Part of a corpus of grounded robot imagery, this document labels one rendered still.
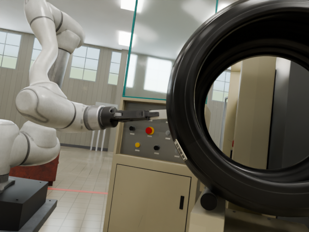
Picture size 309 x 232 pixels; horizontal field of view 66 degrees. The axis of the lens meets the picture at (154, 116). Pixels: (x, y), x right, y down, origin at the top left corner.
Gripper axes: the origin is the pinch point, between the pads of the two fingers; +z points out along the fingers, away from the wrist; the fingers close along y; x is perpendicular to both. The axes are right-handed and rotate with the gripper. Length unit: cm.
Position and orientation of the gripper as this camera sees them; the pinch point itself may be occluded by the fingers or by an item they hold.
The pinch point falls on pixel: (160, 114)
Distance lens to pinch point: 78.2
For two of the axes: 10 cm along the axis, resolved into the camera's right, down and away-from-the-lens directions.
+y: 3.0, 1.1, 9.5
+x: 0.1, 9.9, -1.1
